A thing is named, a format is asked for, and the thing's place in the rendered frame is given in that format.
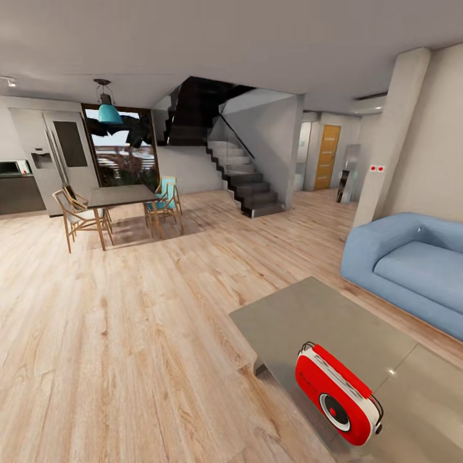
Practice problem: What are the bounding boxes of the radio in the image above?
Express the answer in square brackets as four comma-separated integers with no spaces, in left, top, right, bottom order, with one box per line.
[295,344,383,446]

